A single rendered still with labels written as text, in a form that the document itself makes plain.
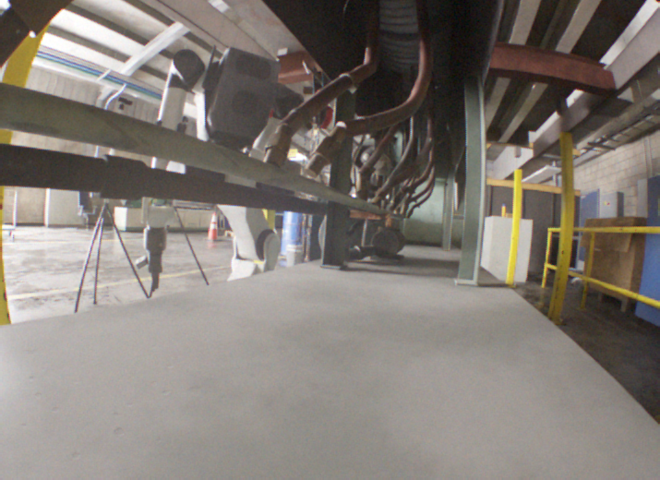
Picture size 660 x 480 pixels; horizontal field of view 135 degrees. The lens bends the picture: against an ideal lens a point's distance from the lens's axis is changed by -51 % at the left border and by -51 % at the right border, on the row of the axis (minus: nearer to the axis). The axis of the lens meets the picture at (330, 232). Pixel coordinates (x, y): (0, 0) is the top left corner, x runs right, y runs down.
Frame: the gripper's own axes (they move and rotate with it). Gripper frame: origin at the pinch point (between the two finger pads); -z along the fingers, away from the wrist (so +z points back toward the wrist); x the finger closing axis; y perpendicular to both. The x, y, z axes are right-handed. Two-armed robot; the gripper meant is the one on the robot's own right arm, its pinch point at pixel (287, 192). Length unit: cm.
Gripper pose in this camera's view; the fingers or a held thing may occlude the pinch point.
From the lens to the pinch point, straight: 154.8
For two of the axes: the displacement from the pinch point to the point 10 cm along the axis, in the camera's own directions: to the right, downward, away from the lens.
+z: -8.9, -0.5, -4.6
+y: 0.8, -10.0, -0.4
